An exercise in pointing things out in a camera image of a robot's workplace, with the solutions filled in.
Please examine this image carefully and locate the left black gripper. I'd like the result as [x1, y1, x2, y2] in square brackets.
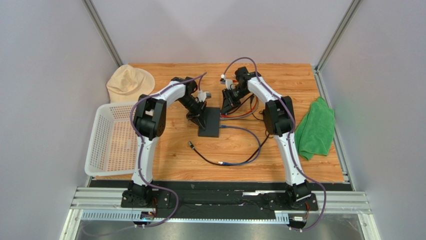
[177, 96, 207, 131]

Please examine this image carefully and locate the black network switch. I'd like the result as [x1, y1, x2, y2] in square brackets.
[198, 107, 221, 138]

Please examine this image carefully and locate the red ethernet cable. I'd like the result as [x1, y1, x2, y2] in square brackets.
[220, 96, 260, 119]

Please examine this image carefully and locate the grey ethernet cable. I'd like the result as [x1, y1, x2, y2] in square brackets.
[220, 103, 260, 121]

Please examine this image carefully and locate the white plastic basket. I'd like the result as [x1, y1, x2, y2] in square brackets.
[84, 102, 138, 177]

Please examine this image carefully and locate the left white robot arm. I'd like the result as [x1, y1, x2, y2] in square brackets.
[122, 77, 207, 208]

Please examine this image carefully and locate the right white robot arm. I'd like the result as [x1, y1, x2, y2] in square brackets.
[220, 67, 312, 210]

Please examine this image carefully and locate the beige bucket hat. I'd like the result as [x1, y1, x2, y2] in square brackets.
[106, 64, 156, 103]

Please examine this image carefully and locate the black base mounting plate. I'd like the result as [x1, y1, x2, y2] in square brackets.
[88, 179, 352, 220]

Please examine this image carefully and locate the green cloth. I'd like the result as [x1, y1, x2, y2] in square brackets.
[295, 97, 336, 161]

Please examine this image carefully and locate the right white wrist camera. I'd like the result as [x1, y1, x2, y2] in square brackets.
[219, 74, 234, 90]

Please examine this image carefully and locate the blue ethernet cable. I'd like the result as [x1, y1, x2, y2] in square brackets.
[219, 125, 262, 167]

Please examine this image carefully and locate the black power cable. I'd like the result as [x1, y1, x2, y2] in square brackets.
[187, 133, 270, 167]

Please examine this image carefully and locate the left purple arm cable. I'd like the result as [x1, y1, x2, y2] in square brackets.
[129, 71, 208, 229]

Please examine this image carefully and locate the aluminium front rail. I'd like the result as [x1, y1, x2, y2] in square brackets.
[60, 187, 380, 240]

